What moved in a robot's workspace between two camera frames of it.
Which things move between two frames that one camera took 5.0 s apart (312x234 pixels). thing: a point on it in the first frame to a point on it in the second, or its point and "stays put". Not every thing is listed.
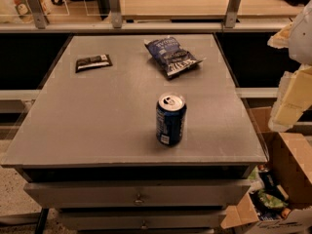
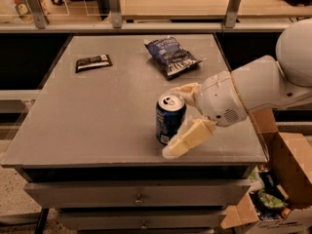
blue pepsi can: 170,118 stays put
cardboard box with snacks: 280,192 stays put
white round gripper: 302,39 to 218,98
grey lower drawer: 140,218 stays put
